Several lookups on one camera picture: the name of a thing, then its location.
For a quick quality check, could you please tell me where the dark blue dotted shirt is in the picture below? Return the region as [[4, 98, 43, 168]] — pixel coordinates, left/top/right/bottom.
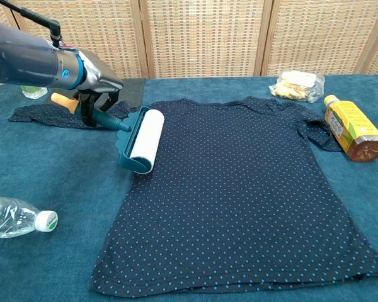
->
[[8, 97, 378, 298]]

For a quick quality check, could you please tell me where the clear crushed water bottle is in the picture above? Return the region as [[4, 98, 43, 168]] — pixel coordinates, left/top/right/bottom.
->
[[0, 196, 59, 239]]

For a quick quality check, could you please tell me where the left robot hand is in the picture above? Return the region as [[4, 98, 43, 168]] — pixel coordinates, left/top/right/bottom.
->
[[71, 49, 125, 128]]

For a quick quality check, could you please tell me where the woven rattan folding screen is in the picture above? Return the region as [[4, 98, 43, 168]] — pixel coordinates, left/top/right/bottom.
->
[[0, 0, 378, 92]]

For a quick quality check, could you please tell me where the teal lint roller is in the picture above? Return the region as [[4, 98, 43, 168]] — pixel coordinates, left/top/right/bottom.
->
[[50, 92, 165, 176]]

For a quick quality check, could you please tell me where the bagged biscuits packet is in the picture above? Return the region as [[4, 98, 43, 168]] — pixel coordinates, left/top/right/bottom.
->
[[268, 70, 326, 104]]

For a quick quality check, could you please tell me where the yellow label tea bottle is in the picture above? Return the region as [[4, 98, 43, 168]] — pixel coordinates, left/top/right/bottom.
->
[[323, 94, 378, 163]]

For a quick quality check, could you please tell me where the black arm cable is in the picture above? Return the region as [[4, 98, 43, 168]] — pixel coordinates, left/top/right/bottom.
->
[[0, 0, 62, 45]]

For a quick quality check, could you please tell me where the dark grey mat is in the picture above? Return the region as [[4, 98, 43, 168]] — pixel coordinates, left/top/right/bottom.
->
[[44, 78, 146, 109]]

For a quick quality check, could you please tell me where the teal table cloth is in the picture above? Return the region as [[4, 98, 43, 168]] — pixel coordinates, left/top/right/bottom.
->
[[0, 74, 378, 302]]

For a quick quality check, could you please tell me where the green label water bottle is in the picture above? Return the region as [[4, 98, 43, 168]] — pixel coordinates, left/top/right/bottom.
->
[[20, 85, 49, 99]]

